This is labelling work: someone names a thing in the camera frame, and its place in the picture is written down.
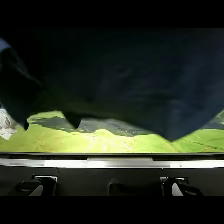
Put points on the silver frame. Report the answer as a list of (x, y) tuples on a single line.
[(100, 163)]

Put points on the white garment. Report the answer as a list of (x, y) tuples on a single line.
[(6, 125)]

